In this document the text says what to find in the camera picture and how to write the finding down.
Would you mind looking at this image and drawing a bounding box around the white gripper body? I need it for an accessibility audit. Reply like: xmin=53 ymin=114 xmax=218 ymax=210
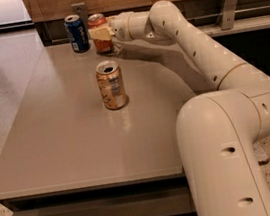
xmin=109 ymin=11 xmax=151 ymax=42

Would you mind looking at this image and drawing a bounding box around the red coke can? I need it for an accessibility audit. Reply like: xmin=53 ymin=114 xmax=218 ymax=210
xmin=88 ymin=13 xmax=114 ymax=53

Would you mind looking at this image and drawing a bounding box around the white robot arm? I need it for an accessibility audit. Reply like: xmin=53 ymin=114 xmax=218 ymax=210
xmin=88 ymin=0 xmax=270 ymax=216

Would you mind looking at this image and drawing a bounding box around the blue pepsi can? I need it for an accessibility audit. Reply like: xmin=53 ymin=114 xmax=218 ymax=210
xmin=64 ymin=15 xmax=90 ymax=53

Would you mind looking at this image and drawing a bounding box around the orange soda can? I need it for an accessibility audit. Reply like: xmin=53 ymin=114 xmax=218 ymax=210
xmin=96 ymin=60 xmax=127 ymax=110

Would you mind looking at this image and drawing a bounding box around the upper grey drawer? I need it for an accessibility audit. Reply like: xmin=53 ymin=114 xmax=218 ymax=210
xmin=13 ymin=187 xmax=195 ymax=216

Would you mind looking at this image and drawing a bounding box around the left metal bracket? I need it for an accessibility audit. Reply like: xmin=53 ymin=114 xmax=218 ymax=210
xmin=71 ymin=1 xmax=89 ymax=28

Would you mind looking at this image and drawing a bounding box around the metal bracket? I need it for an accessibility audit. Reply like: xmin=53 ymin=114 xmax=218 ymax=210
xmin=71 ymin=1 xmax=89 ymax=28
xmin=218 ymin=0 xmax=238 ymax=31

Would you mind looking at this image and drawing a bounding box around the right metal bracket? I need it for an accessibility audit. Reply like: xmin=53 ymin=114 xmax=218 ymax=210
xmin=218 ymin=0 xmax=238 ymax=31

